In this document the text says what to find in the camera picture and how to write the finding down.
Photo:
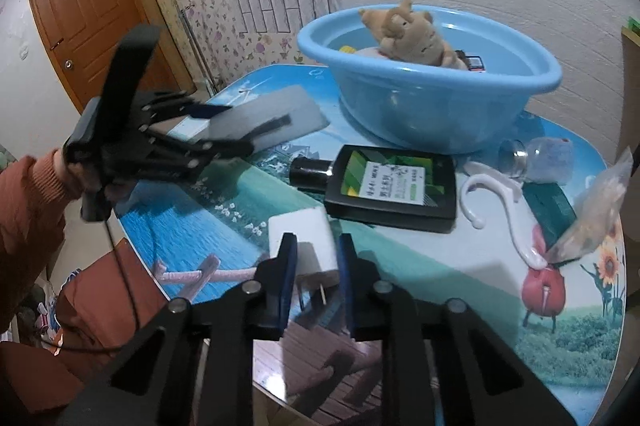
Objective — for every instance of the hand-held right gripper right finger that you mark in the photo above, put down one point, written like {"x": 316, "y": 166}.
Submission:
{"x": 346, "y": 276}

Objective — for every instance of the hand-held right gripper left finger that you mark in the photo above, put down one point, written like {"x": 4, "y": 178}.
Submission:
{"x": 282, "y": 286}

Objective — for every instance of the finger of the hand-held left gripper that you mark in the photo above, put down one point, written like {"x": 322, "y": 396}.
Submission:
{"x": 205, "y": 110}
{"x": 220, "y": 150}

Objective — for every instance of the white charger plug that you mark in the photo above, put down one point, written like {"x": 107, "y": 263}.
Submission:
{"x": 305, "y": 236}

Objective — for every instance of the black bottle green label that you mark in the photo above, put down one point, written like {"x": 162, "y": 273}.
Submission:
{"x": 350, "y": 201}

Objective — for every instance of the translucent plastic case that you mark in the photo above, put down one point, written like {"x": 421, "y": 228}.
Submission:
{"x": 295, "y": 106}

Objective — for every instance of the white plush toy yellow mane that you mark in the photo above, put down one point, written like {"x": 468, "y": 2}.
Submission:
{"x": 367, "y": 52}

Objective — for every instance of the white plastic hook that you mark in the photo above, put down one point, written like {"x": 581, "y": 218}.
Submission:
{"x": 517, "y": 226}

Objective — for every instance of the blue plastic basin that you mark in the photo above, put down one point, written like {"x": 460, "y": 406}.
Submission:
{"x": 425, "y": 106}

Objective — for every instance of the dark green packet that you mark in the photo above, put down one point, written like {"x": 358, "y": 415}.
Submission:
{"x": 547, "y": 206}

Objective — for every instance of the beige plush toy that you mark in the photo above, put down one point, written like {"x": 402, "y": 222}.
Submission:
{"x": 415, "y": 41}

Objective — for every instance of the clear plastic bottle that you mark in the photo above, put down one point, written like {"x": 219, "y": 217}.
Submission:
{"x": 545, "y": 156}

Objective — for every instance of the clear snack bag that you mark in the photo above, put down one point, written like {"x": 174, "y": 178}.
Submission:
{"x": 595, "y": 211}

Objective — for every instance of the person's left forearm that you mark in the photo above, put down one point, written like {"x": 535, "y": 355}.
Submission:
{"x": 25, "y": 226}

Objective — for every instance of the person's left hand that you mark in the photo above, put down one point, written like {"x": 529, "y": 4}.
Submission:
{"x": 75, "y": 178}

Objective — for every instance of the brown wooden door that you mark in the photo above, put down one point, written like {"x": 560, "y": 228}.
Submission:
{"x": 85, "y": 6}

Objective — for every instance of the person's brown clothing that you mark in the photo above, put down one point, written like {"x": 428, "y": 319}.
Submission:
{"x": 95, "y": 306}

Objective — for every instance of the small green box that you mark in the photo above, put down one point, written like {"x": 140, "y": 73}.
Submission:
{"x": 634, "y": 25}

